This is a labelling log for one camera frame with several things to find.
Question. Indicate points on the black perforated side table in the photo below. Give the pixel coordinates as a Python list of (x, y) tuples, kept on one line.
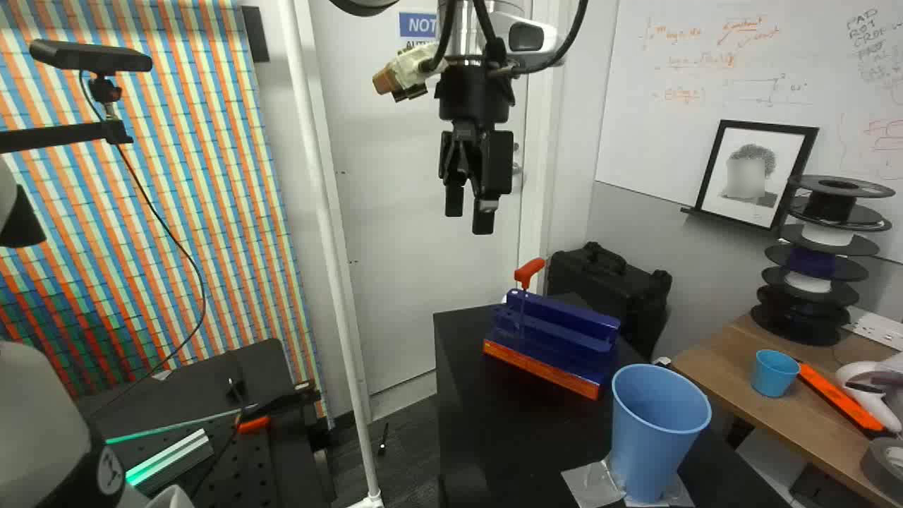
[(229, 432)]

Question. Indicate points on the grey tape roll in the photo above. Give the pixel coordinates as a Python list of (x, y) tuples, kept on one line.
[(884, 462)]

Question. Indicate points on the green lit metal bar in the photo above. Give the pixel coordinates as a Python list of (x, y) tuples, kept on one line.
[(168, 465)]

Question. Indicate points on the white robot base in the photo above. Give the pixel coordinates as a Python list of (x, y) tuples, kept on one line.
[(50, 452)]

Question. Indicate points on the black camera on mount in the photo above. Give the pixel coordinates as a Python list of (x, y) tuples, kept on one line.
[(88, 58)]

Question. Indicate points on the orange handled pliers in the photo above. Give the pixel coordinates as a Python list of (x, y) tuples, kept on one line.
[(254, 418)]

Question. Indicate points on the framed picture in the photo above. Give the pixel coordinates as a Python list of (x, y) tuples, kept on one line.
[(753, 171)]

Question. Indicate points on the wooden side table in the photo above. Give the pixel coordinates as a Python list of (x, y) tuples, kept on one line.
[(799, 418)]

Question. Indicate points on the orange handled tool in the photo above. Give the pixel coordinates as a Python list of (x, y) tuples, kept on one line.
[(525, 271)]

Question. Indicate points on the stack of filament spools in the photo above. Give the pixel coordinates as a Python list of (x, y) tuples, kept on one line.
[(809, 287)]

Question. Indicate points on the black hard case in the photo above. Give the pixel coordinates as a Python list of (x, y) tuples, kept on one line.
[(609, 283)]

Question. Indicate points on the large blue plastic cup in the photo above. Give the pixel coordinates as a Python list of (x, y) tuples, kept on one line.
[(657, 418)]

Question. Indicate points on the small blue cup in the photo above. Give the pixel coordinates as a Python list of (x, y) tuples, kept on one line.
[(774, 373)]

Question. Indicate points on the blue orange tool rack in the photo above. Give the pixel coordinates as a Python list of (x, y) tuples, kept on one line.
[(559, 343)]

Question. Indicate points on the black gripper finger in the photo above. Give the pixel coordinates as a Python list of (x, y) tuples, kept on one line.
[(483, 213), (453, 184)]

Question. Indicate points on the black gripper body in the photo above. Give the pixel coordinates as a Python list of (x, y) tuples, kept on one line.
[(475, 142)]

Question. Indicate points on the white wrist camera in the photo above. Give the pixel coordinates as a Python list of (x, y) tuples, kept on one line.
[(530, 37)]

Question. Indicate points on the white vertical pole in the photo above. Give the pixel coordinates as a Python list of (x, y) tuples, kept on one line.
[(328, 222)]

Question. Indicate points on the orange box cutter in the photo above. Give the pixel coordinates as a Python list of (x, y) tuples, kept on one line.
[(839, 400)]

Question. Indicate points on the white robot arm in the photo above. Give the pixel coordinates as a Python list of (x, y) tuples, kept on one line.
[(477, 54)]

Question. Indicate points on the white object on table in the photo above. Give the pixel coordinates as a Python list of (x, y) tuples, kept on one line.
[(879, 388)]

